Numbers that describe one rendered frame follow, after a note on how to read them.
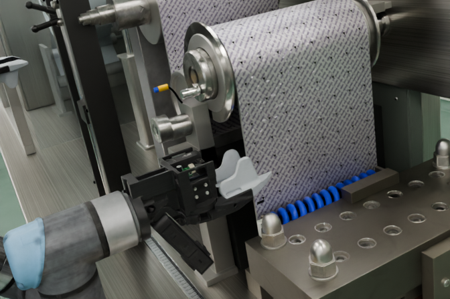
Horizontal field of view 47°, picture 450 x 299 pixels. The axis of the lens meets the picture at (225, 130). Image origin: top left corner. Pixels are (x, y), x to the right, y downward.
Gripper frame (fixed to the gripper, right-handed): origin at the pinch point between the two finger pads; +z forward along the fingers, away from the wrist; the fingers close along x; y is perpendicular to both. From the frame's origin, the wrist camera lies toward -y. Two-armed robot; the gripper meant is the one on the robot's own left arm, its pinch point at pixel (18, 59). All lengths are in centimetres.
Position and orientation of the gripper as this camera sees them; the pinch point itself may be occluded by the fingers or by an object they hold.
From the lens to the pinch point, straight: 134.1
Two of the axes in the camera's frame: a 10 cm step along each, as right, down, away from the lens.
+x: 6.7, 2.9, -6.8
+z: 7.4, -3.4, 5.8
